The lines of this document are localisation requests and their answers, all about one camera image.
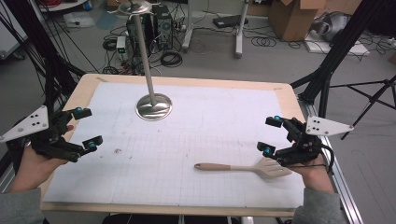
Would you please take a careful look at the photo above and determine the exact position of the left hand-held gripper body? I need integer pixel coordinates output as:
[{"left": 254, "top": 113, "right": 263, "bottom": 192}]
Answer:
[{"left": 0, "top": 105, "right": 86, "bottom": 163}]

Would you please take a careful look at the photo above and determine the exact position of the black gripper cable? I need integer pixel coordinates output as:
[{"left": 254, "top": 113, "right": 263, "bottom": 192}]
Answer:
[{"left": 320, "top": 143, "right": 336, "bottom": 174}]

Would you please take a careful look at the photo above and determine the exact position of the white cabinet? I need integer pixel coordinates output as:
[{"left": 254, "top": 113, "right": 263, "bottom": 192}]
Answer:
[{"left": 0, "top": 0, "right": 30, "bottom": 60}]

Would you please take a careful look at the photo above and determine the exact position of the beige slotted spatula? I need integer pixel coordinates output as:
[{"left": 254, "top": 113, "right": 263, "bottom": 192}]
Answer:
[{"left": 193, "top": 157, "right": 293, "bottom": 180}]

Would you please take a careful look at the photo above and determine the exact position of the person's left hand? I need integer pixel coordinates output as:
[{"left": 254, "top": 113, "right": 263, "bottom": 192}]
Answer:
[{"left": 8, "top": 124, "right": 76, "bottom": 194}]

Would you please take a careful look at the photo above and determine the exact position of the small white box green light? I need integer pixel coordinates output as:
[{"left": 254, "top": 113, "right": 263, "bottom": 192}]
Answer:
[{"left": 116, "top": 35, "right": 128, "bottom": 54}]

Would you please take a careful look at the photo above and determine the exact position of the white grid mat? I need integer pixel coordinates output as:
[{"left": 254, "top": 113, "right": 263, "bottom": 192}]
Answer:
[{"left": 43, "top": 81, "right": 306, "bottom": 209}]

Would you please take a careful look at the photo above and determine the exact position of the black frame post with cables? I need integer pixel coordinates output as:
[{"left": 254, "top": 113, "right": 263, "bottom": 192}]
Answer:
[{"left": 0, "top": 0, "right": 87, "bottom": 115}]

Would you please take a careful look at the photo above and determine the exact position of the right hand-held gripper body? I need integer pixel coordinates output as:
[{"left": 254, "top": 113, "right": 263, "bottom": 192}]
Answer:
[{"left": 275, "top": 115, "right": 355, "bottom": 167}]

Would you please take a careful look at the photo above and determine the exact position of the white round table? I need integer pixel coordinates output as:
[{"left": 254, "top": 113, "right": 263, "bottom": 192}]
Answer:
[{"left": 38, "top": 0, "right": 90, "bottom": 13}]

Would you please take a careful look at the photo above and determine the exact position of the clear plastic bag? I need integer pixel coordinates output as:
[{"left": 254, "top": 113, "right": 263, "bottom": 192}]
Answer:
[{"left": 64, "top": 11, "right": 96, "bottom": 29}]

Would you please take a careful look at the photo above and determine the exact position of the cardboard box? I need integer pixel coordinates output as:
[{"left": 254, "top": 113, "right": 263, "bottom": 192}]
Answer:
[{"left": 268, "top": 0, "right": 328, "bottom": 42}]

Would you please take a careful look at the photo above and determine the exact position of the metal utensil stand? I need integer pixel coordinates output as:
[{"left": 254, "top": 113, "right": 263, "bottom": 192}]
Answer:
[{"left": 106, "top": 0, "right": 174, "bottom": 121}]

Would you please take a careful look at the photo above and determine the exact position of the black computer tower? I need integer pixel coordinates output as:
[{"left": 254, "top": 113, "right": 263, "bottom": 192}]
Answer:
[{"left": 151, "top": 4, "right": 174, "bottom": 50}]

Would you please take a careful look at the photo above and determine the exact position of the thin coiled black cable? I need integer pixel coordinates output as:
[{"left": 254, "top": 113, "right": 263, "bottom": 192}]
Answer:
[{"left": 250, "top": 35, "right": 277, "bottom": 49}]

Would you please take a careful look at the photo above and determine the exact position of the black tripod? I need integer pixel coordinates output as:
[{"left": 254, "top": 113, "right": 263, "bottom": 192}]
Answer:
[{"left": 329, "top": 74, "right": 396, "bottom": 141}]

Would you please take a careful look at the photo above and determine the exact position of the black flat box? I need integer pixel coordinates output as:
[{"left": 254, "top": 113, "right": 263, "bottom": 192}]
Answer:
[{"left": 212, "top": 14, "right": 249, "bottom": 30}]

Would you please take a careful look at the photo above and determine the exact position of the white stand leg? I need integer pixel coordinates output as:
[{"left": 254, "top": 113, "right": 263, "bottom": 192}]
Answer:
[
  {"left": 234, "top": 0, "right": 250, "bottom": 60},
  {"left": 181, "top": 0, "right": 196, "bottom": 52}
]

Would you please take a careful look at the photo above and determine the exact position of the aluminium rail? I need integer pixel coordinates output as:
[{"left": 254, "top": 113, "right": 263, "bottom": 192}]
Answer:
[{"left": 298, "top": 98, "right": 364, "bottom": 224}]

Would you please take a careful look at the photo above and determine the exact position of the grey rounded device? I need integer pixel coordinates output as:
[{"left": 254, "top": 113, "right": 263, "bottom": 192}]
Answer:
[{"left": 311, "top": 11, "right": 351, "bottom": 43}]

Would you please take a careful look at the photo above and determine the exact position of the person's right hand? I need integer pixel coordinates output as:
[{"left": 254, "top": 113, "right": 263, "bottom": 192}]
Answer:
[{"left": 288, "top": 158, "right": 336, "bottom": 193}]

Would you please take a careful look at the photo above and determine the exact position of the white flat board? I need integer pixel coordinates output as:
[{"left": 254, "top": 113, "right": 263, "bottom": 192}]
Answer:
[{"left": 303, "top": 31, "right": 372, "bottom": 57}]

